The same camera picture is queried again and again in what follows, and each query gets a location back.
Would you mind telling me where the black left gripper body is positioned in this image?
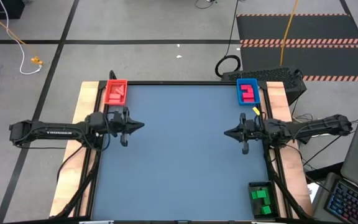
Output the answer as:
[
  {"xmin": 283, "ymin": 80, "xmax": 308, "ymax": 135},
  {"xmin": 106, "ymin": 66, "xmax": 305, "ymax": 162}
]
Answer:
[{"xmin": 103, "ymin": 105, "xmax": 129, "ymax": 147}]

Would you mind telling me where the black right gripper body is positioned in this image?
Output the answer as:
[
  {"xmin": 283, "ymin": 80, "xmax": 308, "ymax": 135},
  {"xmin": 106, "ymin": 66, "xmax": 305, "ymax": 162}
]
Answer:
[{"xmin": 239, "ymin": 112, "xmax": 269, "ymax": 156}]

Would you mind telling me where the orange plastic basket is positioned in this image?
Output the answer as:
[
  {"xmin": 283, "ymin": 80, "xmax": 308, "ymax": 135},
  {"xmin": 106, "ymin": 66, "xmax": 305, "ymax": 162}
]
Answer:
[{"xmin": 104, "ymin": 79, "xmax": 128, "ymax": 106}]

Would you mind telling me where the wooden table side board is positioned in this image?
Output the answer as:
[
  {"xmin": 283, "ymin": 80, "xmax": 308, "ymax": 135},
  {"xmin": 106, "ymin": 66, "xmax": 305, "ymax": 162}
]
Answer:
[
  {"xmin": 265, "ymin": 81, "xmax": 313, "ymax": 218},
  {"xmin": 48, "ymin": 81, "xmax": 101, "ymax": 217}
]

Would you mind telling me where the blue plastic basket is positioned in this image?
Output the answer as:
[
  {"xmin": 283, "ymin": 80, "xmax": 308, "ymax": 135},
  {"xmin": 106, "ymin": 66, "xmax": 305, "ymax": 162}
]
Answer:
[{"xmin": 236, "ymin": 78, "xmax": 261, "ymax": 106}]

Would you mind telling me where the black plastic basket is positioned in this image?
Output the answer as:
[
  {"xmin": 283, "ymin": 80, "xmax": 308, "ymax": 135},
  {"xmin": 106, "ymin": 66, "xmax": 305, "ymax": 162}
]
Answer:
[{"xmin": 247, "ymin": 181, "xmax": 276, "ymax": 219}]

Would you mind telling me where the black mat with hazard stripes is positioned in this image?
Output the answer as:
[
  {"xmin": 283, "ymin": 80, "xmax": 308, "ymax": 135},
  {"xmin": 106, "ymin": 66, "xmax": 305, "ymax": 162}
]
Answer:
[{"xmin": 236, "ymin": 12, "xmax": 358, "ymax": 83}]

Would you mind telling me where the black table frame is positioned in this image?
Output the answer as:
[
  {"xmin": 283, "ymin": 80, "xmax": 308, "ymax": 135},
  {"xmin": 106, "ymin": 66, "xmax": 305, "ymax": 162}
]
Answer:
[{"xmin": 50, "ymin": 70, "xmax": 315, "ymax": 224}]

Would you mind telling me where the black cable with coil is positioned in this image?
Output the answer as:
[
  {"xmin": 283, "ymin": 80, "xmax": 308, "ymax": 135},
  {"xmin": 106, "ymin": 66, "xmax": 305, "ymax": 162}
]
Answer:
[{"xmin": 214, "ymin": 0, "xmax": 242, "ymax": 78}]

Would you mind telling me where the yellow hanging cable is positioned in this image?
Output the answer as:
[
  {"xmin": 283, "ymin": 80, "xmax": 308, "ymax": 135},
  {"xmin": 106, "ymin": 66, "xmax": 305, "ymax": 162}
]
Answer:
[{"xmin": 279, "ymin": 0, "xmax": 300, "ymax": 67}]

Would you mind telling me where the yellow cable with yellow plug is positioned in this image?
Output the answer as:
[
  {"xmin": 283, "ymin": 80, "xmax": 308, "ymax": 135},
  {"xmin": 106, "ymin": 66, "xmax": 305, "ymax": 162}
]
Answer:
[{"xmin": 0, "ymin": 2, "xmax": 45, "ymax": 67}]

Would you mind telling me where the white cable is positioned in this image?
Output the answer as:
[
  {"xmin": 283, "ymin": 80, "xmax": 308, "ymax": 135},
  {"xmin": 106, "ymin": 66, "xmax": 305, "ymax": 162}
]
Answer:
[{"xmin": 0, "ymin": 0, "xmax": 43, "ymax": 75}]

